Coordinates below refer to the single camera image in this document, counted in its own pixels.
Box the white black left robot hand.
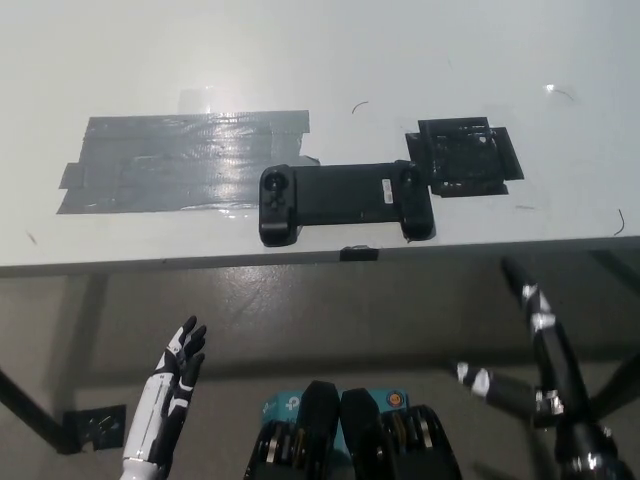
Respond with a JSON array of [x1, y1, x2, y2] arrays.
[[123, 315, 208, 464]]

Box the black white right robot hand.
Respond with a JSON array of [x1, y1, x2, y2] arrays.
[[455, 257, 594, 427]]

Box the black robot torso teal tops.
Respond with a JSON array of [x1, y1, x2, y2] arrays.
[[243, 379, 464, 480]]

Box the black mobile game controller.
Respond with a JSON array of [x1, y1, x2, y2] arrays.
[[257, 158, 437, 249]]

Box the black tape square patch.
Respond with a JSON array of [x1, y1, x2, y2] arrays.
[[403, 114, 526, 199]]

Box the grey duct tape patch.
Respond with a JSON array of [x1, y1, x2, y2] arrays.
[[55, 112, 322, 216]]

